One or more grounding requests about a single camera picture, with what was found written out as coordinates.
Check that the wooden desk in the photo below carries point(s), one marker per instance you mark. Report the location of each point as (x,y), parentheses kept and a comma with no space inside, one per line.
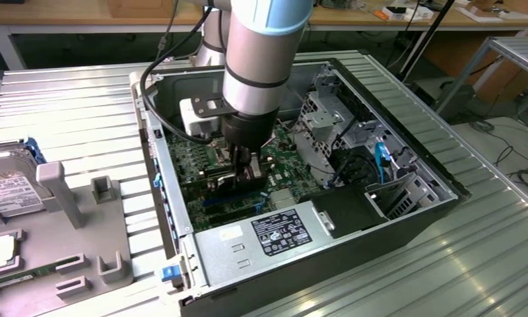
(361,20)

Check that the blue case latch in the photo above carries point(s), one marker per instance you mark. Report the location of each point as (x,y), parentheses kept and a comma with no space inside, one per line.
(170,272)

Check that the silver drive cage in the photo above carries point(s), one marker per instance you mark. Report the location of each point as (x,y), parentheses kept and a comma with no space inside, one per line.
(322,120)

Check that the CPU socket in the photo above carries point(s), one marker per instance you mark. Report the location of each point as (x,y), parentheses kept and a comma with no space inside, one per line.
(220,153)

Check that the small white box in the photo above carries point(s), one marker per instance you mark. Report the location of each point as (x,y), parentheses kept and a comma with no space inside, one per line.
(425,14)

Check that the grey parts rack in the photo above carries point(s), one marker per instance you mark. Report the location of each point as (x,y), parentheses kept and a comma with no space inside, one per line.
(44,241)

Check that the silver power supply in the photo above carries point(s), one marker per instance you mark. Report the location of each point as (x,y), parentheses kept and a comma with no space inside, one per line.
(227,257)

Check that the black PC case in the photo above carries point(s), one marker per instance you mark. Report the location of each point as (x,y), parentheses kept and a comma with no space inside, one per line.
(378,251)

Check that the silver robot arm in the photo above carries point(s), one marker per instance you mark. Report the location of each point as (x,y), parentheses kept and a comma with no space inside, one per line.
(255,66)

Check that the hard disk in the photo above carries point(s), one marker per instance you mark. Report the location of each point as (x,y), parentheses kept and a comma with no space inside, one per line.
(8,195)

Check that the black expansion slot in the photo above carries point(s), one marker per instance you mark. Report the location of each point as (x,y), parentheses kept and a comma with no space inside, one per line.
(230,209)
(236,217)

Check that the metal slat frame table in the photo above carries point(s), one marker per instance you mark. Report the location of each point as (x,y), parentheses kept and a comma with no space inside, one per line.
(519,49)

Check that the graphics card with fan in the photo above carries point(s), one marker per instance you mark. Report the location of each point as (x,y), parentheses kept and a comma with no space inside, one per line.
(242,189)

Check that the large cardboard box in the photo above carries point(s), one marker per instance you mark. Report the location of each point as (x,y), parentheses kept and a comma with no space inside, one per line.
(132,8)

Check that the black pole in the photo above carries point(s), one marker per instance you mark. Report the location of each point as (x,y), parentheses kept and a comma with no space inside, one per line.
(429,34)

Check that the orange box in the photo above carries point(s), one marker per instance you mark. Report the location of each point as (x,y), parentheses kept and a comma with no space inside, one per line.
(382,14)

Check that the black fan shroud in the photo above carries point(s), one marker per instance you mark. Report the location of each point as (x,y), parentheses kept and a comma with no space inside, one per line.
(347,211)

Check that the brown cardboard box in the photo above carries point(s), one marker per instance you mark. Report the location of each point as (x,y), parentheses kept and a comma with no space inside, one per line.
(489,3)

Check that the black and white box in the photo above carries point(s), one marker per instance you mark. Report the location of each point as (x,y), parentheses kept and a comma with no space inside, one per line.
(401,11)

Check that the blue disk bracket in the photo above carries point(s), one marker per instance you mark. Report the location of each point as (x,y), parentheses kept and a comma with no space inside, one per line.
(35,150)

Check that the green motherboard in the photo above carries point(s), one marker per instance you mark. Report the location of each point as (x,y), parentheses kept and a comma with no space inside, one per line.
(290,165)

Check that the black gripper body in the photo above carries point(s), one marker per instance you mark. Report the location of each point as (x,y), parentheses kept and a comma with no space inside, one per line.
(246,132)

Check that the silver disk bay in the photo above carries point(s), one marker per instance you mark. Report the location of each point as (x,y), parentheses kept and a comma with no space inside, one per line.
(411,195)

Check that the small silver heatsink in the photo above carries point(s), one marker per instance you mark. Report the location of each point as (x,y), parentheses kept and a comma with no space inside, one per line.
(283,196)

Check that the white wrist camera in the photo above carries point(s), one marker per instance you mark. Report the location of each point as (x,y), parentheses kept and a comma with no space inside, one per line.
(194,122)

